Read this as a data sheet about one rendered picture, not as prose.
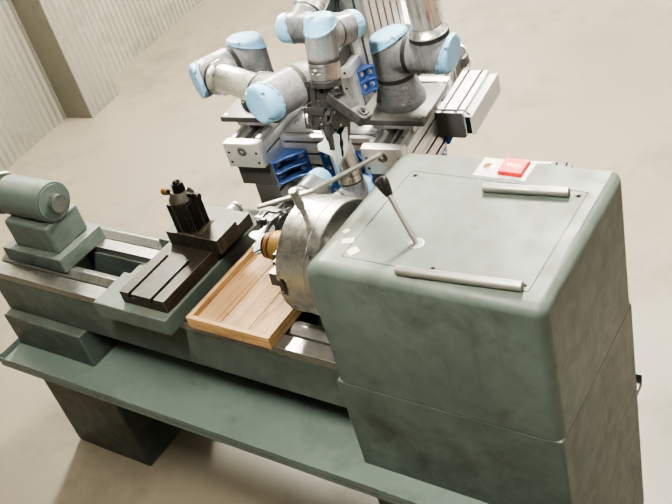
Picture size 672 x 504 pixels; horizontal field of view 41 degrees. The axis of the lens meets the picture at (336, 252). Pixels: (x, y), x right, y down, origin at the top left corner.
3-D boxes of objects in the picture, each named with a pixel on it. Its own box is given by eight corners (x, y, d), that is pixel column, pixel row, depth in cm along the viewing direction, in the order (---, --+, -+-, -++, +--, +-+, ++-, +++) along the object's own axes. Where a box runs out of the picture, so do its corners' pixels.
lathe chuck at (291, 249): (384, 251, 253) (347, 171, 232) (332, 341, 238) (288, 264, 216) (357, 246, 258) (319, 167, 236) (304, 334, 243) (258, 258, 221)
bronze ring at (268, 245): (299, 224, 243) (272, 220, 248) (281, 246, 237) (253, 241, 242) (309, 251, 248) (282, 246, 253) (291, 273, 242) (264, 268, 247)
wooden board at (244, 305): (339, 266, 268) (336, 256, 265) (272, 349, 246) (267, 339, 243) (260, 250, 284) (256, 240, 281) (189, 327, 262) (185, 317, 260)
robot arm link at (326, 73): (345, 58, 214) (326, 66, 208) (347, 77, 216) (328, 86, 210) (319, 56, 218) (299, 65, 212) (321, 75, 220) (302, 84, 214)
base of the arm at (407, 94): (388, 88, 284) (382, 59, 278) (433, 88, 277) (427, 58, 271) (369, 113, 274) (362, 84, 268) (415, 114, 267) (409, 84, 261)
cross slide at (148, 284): (253, 224, 285) (249, 212, 283) (168, 313, 259) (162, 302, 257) (210, 216, 295) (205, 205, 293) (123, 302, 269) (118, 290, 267)
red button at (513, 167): (531, 166, 217) (530, 159, 215) (521, 180, 213) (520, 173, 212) (507, 163, 220) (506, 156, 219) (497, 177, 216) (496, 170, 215)
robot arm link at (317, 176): (338, 190, 268) (331, 166, 263) (318, 212, 262) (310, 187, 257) (317, 187, 273) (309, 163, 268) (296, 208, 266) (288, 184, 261)
